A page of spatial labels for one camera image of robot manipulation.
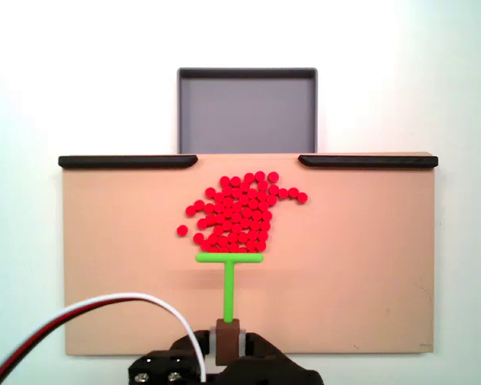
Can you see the green T pusher brown block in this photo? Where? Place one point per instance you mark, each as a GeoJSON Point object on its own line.
{"type": "Point", "coordinates": [228, 288]}

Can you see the beige flat work board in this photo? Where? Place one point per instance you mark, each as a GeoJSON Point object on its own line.
{"type": "Point", "coordinates": [344, 260]}

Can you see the red cylindrical granule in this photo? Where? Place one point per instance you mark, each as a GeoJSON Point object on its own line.
{"type": "Point", "coordinates": [225, 181]}
{"type": "Point", "coordinates": [259, 175]}
{"type": "Point", "coordinates": [202, 223]}
{"type": "Point", "coordinates": [283, 193]}
{"type": "Point", "coordinates": [273, 189]}
{"type": "Point", "coordinates": [182, 230]}
{"type": "Point", "coordinates": [190, 210]}
{"type": "Point", "coordinates": [249, 177]}
{"type": "Point", "coordinates": [293, 192]}
{"type": "Point", "coordinates": [302, 197]}
{"type": "Point", "coordinates": [210, 192]}
{"type": "Point", "coordinates": [235, 181]}
{"type": "Point", "coordinates": [199, 205]}
{"type": "Point", "coordinates": [272, 199]}
{"type": "Point", "coordinates": [198, 238]}
{"type": "Point", "coordinates": [209, 207]}
{"type": "Point", "coordinates": [273, 176]}

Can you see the grey shallow square tray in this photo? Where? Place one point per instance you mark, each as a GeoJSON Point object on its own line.
{"type": "Point", "coordinates": [246, 112]}

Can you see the black edge rail strip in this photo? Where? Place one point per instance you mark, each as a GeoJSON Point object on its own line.
{"type": "Point", "coordinates": [124, 161]}
{"type": "Point", "coordinates": [369, 161]}

